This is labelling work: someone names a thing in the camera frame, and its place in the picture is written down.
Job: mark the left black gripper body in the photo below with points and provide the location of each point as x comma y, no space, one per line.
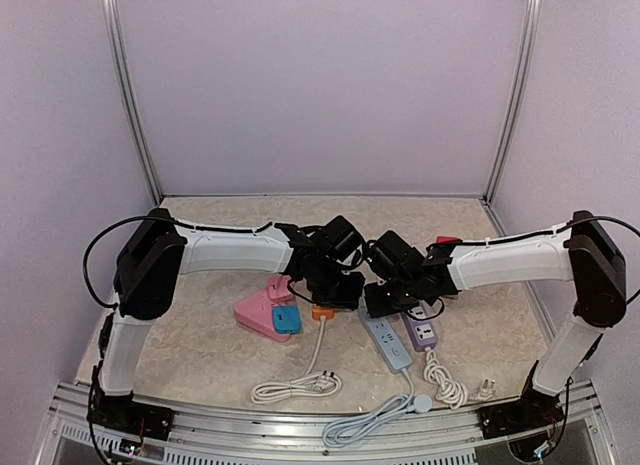
333,291

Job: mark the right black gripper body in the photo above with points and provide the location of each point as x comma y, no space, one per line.
386,302

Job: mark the red cube socket adapter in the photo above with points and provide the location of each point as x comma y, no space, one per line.
447,239

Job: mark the purple power strip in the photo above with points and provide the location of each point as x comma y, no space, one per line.
420,328

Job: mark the light blue power strip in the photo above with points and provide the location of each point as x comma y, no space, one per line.
387,342

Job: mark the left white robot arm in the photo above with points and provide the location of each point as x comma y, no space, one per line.
163,248

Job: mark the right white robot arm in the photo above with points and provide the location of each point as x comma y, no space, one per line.
578,251

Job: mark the pink charger plug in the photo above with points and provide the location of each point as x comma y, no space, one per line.
277,289

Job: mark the blue charger plug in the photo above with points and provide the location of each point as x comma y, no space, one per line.
286,319

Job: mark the pink triangular power socket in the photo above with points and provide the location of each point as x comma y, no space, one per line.
255,313

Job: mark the orange power strip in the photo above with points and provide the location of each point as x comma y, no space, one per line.
319,313

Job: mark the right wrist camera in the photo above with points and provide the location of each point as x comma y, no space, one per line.
390,257

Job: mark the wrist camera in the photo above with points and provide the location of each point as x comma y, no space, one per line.
390,257
340,241

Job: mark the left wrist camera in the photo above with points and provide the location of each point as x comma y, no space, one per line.
340,241

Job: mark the aluminium front rail frame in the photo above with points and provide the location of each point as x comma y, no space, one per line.
213,435

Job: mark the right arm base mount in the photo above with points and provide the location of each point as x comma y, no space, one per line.
531,410

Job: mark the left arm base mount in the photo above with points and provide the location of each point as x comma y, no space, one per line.
125,414

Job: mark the right aluminium corner post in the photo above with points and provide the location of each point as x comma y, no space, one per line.
515,100

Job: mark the aluminium corner post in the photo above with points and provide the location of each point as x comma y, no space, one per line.
131,109
515,100

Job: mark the left aluminium corner post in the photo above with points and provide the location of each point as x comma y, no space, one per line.
131,109

